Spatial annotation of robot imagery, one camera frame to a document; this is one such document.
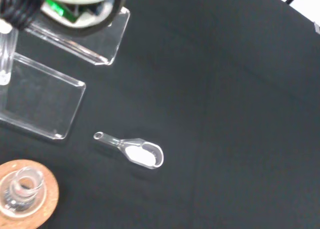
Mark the clear acrylic funnel stand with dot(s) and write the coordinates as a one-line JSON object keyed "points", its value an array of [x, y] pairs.
{"points": [[45, 101]]}

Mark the clear glass weighing funnel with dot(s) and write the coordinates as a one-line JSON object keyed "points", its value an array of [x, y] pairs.
{"points": [[140, 155]]}

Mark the clear round-bottom flask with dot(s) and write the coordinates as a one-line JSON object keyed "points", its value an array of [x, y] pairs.
{"points": [[23, 189]]}

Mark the black bench cloth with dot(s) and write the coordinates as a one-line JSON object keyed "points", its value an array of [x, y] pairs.
{"points": [[212, 114]]}

